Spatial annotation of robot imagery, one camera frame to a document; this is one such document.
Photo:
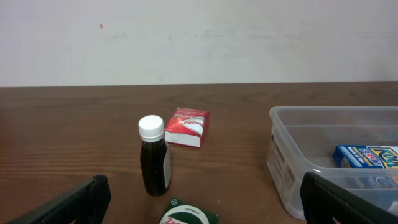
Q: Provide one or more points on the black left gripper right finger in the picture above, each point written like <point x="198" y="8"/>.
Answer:
<point x="325" y="202"/>

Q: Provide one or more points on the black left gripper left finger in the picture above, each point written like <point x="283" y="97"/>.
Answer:
<point x="87" y="203"/>

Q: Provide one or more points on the blue Kool Fever box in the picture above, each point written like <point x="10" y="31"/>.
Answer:
<point x="368" y="157"/>

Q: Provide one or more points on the clear plastic container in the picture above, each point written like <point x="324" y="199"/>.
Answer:
<point x="303" y="139"/>

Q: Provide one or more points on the dark syrup bottle white cap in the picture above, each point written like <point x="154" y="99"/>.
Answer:
<point x="155" y="155"/>

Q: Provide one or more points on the green ointment box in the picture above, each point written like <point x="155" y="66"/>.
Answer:
<point x="180" y="212"/>

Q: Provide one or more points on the red Panadol box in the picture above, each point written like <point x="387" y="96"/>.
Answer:
<point x="187" y="127"/>

